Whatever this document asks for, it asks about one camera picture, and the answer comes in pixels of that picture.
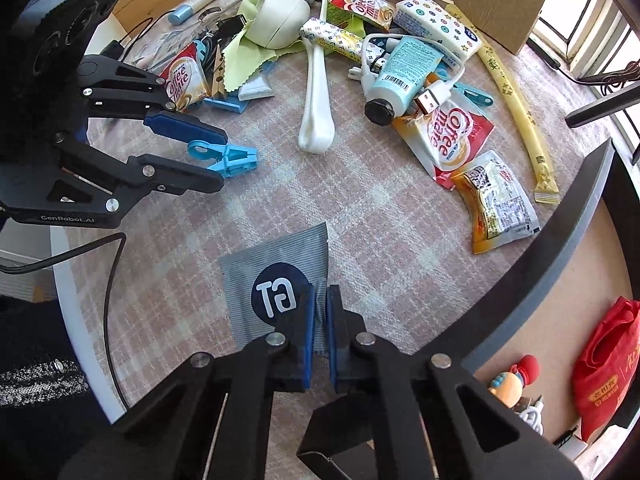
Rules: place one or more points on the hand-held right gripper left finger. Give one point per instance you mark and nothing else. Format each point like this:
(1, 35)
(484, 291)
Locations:
(306, 340)

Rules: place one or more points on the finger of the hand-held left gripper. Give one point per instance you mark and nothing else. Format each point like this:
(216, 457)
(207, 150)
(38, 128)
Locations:
(185, 127)
(190, 180)

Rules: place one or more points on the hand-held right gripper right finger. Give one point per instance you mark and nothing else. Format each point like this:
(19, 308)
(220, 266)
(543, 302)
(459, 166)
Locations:
(332, 340)

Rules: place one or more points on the blue plastic clothespin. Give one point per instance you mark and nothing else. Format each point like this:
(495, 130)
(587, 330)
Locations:
(475, 94)
(237, 157)

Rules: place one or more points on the grey foil sachet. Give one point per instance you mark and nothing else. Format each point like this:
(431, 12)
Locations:
(250, 265)

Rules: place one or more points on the black tray container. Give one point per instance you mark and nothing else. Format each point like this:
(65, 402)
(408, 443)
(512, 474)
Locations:
(550, 270)

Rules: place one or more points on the teal plastic clothespin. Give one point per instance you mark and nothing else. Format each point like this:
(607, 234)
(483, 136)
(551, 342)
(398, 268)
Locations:
(200, 52)

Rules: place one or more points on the yellow-green cleaning cloth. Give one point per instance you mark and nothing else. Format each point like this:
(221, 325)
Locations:
(245, 67)

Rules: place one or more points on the black plastic item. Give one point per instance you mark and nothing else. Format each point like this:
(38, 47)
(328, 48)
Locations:
(225, 26)

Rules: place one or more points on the white tube blue cap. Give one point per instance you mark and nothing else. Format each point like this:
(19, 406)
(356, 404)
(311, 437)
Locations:
(200, 2)

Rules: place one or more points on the long white shoehorn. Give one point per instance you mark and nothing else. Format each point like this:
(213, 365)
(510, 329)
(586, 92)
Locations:
(315, 105)

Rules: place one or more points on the white round case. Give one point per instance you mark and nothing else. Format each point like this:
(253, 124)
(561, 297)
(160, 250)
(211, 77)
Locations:
(277, 15)

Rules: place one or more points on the white monogram print pack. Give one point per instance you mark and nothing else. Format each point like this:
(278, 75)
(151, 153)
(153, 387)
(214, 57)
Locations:
(327, 35)

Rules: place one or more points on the cartoon figure toy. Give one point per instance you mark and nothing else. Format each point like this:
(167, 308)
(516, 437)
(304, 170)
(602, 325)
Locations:
(512, 382)

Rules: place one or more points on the orange sauce packet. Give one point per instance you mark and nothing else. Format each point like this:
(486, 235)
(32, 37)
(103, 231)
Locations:
(500, 200)

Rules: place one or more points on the teal tube black cap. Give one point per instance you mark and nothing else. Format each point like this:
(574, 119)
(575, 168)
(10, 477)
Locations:
(405, 75)

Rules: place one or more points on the dotted tissue pack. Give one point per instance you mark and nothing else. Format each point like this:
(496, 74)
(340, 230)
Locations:
(430, 20)

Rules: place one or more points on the red fabric pouch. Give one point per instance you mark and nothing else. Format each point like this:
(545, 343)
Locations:
(605, 375)

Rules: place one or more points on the person's dark patterned clothing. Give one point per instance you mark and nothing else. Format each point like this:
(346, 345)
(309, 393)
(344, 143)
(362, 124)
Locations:
(35, 410)

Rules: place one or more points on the long yellow star-print packet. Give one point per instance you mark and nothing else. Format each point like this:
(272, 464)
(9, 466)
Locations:
(520, 120)

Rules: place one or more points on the black tripod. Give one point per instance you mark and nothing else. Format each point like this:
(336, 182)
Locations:
(600, 107)

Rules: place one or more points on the black USB hub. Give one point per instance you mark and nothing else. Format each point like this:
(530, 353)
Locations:
(550, 59)

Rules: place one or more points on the white window frame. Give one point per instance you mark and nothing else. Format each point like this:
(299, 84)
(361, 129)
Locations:
(590, 30)

